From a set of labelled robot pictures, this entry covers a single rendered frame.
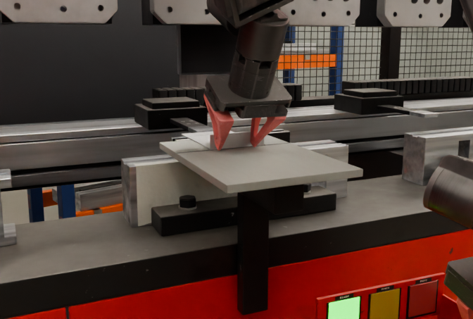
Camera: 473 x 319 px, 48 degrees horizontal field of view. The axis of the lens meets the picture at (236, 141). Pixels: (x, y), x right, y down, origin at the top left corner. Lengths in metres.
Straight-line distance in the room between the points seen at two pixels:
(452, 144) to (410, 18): 0.27
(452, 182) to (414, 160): 0.48
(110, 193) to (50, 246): 1.91
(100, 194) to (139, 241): 1.89
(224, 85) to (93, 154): 0.42
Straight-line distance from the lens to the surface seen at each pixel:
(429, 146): 1.09
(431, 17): 1.04
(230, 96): 0.68
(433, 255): 0.99
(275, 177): 0.61
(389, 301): 0.76
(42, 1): 0.75
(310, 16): 0.88
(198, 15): 0.80
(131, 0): 1.33
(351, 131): 1.29
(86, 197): 2.64
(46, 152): 1.05
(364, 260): 0.89
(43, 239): 0.82
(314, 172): 0.64
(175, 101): 1.04
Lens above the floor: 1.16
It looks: 11 degrees down
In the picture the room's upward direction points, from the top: straight up
